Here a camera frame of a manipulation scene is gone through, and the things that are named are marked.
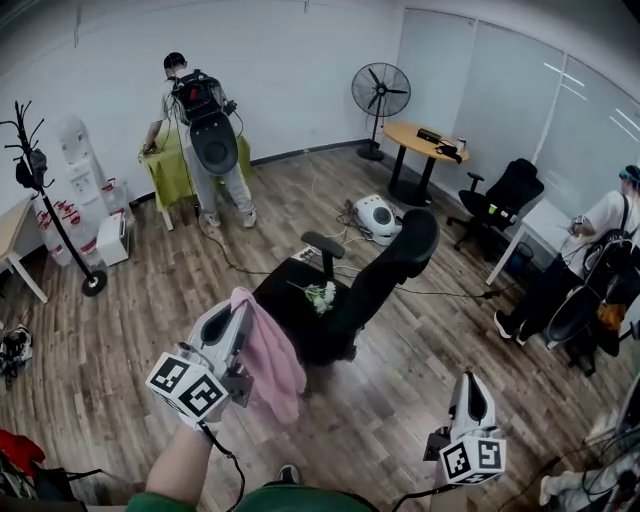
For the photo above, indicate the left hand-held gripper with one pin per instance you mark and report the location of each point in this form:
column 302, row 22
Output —
column 210, row 370

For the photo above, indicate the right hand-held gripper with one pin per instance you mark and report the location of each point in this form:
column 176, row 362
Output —
column 472, row 450

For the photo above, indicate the pink clothing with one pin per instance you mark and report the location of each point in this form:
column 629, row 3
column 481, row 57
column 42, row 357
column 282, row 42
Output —
column 272, row 365

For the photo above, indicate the person's left forearm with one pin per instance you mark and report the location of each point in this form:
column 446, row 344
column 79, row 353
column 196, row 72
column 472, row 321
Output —
column 175, row 465

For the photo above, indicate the person's right forearm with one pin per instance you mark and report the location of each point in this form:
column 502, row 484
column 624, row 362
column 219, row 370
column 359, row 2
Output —
column 442, row 487

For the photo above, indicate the black mesh office chair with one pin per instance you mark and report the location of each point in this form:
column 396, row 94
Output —
column 515, row 190

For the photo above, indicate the white flower bunch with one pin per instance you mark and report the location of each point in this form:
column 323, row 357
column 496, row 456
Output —
column 322, row 296

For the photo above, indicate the white power strip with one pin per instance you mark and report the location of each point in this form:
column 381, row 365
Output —
column 306, row 253

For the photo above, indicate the person's black shoe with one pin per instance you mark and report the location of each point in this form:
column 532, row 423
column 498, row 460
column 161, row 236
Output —
column 288, row 473

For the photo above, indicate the white box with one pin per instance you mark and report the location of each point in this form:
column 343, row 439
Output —
column 112, row 240

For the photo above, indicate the black oval seat shell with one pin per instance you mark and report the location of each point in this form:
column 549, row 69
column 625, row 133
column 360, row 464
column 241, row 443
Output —
column 214, row 142
column 572, row 315

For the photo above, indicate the green cloth covered table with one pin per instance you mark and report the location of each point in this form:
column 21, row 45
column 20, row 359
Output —
column 167, row 172

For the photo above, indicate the white round floor appliance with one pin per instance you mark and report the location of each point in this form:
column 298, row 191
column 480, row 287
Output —
column 377, row 217

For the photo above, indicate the person's green shirt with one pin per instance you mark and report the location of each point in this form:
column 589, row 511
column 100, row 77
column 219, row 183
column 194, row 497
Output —
column 300, row 500

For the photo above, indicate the group of clear water bottles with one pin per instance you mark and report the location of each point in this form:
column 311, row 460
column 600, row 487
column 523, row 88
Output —
column 65, row 235

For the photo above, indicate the black waste bin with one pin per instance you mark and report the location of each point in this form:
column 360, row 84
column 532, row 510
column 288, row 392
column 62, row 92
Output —
column 523, row 255

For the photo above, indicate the black coat rack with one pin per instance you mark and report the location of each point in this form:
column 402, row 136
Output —
column 55, row 220

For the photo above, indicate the white water dispenser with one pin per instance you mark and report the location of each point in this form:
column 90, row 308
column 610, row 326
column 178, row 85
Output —
column 80, row 165

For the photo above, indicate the pile of shoes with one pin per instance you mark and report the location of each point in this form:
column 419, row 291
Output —
column 15, row 350

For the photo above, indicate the white desk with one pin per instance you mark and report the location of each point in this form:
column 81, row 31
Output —
column 542, row 220

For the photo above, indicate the green cup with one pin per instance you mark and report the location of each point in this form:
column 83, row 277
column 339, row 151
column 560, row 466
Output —
column 492, row 208

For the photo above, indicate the round wooden table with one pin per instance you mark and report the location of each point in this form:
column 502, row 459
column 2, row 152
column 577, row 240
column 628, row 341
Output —
column 405, row 137

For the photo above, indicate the black bag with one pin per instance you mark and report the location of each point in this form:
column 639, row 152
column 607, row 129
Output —
column 50, row 482

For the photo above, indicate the light wooden desk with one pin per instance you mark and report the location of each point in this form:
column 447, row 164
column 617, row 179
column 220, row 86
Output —
column 12, row 225

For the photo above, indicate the red garment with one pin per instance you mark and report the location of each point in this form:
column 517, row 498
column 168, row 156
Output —
column 17, row 447

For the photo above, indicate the dark bag on rack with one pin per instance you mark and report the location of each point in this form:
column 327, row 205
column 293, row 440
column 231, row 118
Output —
column 32, row 167

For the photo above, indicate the black device box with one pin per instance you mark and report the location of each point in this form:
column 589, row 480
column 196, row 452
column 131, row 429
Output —
column 429, row 134

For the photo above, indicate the black standing fan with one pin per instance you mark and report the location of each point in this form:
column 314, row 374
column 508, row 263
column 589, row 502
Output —
column 381, row 92

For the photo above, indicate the small drink can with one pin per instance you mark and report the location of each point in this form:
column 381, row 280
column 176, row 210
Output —
column 461, row 143

